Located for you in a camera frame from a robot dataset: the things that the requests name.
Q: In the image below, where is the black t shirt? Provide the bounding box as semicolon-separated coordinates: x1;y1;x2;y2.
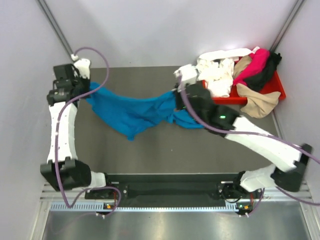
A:
244;52;282;92

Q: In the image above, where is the white t shirt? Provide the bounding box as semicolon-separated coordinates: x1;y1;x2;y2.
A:
196;48;252;98

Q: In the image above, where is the grey slotted cable duct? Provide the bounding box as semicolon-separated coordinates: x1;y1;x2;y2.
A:
50;202;252;213

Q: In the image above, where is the purple cable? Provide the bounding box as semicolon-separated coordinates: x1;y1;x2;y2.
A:
177;74;320;218
55;46;122;218

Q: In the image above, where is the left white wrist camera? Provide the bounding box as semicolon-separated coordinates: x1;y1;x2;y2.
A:
70;54;91;80

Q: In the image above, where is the pink t shirt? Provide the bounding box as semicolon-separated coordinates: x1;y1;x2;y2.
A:
233;48;270;86

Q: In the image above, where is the blue t shirt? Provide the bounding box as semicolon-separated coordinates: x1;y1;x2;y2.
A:
87;87;204;141

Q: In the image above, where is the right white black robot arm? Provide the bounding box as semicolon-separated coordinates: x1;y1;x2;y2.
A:
174;83;313;198

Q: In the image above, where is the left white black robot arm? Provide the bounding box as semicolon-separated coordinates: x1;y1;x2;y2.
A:
40;59;114;199

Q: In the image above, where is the red plastic bin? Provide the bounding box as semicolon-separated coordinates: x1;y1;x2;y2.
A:
201;46;287;106

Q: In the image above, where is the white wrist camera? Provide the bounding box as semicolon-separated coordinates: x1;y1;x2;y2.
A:
70;54;91;80
173;64;199;85

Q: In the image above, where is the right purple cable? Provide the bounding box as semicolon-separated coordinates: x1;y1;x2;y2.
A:
177;74;320;218

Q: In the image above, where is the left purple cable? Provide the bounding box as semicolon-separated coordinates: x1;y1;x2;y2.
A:
55;46;122;218

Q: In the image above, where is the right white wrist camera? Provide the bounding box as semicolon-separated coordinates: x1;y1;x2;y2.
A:
173;64;199;85

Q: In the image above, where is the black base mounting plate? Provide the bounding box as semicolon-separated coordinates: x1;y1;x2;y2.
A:
84;173;264;208

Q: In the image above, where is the beige t shirt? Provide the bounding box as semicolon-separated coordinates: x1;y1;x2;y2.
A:
233;55;282;120

